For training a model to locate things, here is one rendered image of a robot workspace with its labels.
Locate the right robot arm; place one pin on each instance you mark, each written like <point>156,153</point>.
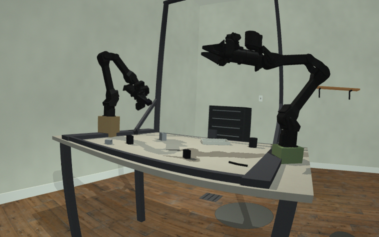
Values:
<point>112,95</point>

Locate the black cylinder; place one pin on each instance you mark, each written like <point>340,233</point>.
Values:
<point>253,142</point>

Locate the black metal overhead frame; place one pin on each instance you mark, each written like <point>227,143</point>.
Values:
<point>156,104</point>

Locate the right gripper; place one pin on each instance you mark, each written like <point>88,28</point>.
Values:
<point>138,94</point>

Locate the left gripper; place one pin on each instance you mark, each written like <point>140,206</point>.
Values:
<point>216,53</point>

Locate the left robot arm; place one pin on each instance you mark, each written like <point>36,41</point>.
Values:
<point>288,114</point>

